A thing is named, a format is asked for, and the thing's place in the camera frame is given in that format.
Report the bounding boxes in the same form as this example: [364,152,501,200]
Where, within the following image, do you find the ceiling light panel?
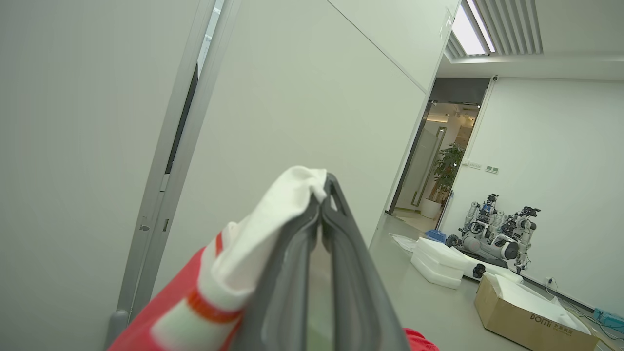
[451,0,496,56]

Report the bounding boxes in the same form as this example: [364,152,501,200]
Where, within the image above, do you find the blue floor device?
[592,307,624,330]

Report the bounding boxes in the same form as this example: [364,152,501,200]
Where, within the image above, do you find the white plant pot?
[420,197,442,220]

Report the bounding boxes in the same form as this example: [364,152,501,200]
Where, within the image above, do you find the white foam tray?
[453,246,525,286]

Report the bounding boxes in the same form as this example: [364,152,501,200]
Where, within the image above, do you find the ceiling vent slats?
[445,0,544,61]

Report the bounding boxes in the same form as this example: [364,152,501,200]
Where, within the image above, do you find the red white striped jersey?
[107,166,439,351]

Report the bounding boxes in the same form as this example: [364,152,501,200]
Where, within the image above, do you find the white grey idle robot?
[502,206,542,273]
[446,194,520,261]

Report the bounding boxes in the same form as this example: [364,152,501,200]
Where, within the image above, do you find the green potted plant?
[431,144,466,205]

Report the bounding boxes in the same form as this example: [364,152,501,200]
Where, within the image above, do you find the white paper sheets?
[390,233,419,253]

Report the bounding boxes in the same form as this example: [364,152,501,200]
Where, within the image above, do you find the dark door frame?
[388,78,490,215]

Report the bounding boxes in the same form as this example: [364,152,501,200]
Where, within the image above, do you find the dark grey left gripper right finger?
[319,173,410,351]

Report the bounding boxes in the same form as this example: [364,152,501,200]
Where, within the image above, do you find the brown cardboard box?
[474,273,600,351]

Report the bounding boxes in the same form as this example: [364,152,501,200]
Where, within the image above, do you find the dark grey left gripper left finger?
[232,195,322,351]

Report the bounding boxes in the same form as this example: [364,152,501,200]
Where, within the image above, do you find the grey partition frame post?
[105,0,242,351]

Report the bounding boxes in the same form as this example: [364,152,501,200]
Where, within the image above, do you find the glass door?
[396,126,447,209]

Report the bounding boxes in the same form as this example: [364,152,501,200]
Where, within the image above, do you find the white foam box insert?
[492,274,590,334]

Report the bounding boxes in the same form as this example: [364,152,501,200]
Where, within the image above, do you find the white foam block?
[414,237,471,270]
[410,253,464,290]

